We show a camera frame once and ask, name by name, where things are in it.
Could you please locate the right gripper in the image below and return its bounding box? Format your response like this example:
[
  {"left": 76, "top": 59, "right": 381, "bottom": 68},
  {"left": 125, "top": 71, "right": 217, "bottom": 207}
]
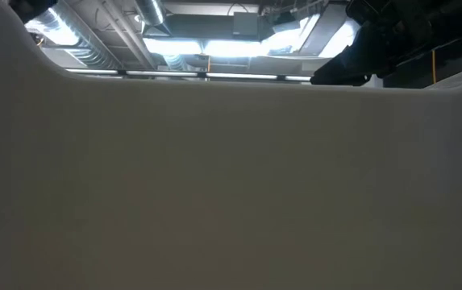
[{"left": 310, "top": 0, "right": 433, "bottom": 87}]

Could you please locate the white plastic basket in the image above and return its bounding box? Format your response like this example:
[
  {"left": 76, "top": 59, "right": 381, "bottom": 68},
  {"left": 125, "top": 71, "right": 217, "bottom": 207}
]
[{"left": 0, "top": 0, "right": 462, "bottom": 290}]

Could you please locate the grey ceiling box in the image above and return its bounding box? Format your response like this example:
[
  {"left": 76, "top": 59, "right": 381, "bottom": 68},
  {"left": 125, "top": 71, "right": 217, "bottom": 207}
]
[{"left": 232, "top": 11, "right": 260, "bottom": 36}]

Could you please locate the ribbed silver duct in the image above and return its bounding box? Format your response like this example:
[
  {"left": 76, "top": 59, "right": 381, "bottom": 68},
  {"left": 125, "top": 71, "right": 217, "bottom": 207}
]
[{"left": 24, "top": 6, "right": 121, "bottom": 69}]

